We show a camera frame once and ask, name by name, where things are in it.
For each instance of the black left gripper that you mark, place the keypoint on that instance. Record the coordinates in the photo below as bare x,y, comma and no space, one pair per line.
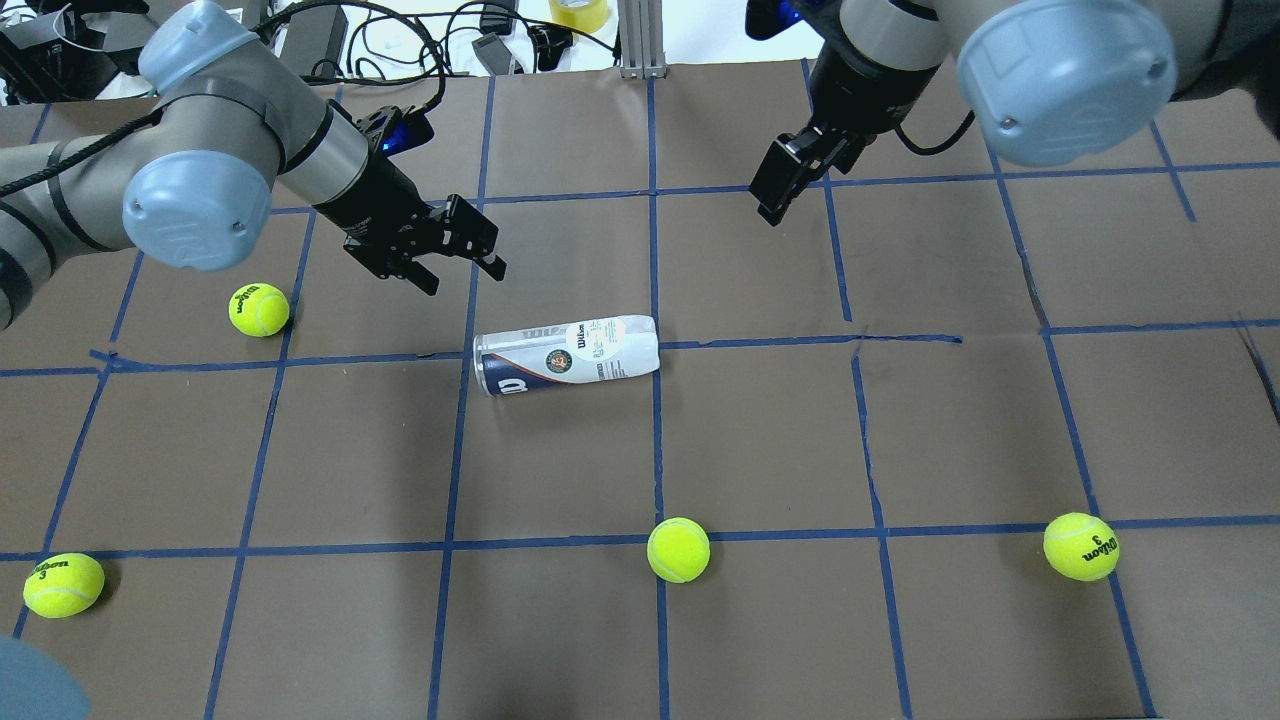
367,206

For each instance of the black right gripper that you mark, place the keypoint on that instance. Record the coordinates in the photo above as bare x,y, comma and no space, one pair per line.
862,92

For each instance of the clear tennis ball can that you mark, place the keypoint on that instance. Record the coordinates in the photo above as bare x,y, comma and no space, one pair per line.
566,354

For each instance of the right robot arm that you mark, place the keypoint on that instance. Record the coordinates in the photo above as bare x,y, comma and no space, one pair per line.
1046,82

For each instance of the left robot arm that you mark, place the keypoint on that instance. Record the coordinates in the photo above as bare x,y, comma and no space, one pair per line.
190,183

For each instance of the Wilson tennis ball near table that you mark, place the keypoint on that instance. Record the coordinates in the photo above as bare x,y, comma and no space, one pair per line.
259,310

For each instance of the middle yellow tennis ball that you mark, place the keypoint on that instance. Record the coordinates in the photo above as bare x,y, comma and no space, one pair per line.
678,550

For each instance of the far Head tennis ball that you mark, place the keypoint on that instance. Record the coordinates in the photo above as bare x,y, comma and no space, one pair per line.
1081,547

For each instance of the Wilson tennis ball near base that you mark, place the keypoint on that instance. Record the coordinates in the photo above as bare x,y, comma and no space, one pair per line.
64,585

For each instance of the yellow tape roll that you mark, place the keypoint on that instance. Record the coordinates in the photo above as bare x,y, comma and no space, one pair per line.
586,16

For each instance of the black power adapter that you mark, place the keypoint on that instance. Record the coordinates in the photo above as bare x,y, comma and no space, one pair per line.
313,42

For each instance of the aluminium frame post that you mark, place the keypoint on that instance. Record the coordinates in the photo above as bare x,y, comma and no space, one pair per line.
640,32

